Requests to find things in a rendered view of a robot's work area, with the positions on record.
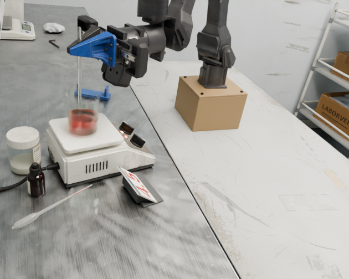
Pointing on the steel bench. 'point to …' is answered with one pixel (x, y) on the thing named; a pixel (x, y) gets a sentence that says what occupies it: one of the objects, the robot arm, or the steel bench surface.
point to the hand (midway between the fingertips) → (86, 48)
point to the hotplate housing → (95, 161)
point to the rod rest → (105, 94)
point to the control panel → (129, 139)
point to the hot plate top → (112, 138)
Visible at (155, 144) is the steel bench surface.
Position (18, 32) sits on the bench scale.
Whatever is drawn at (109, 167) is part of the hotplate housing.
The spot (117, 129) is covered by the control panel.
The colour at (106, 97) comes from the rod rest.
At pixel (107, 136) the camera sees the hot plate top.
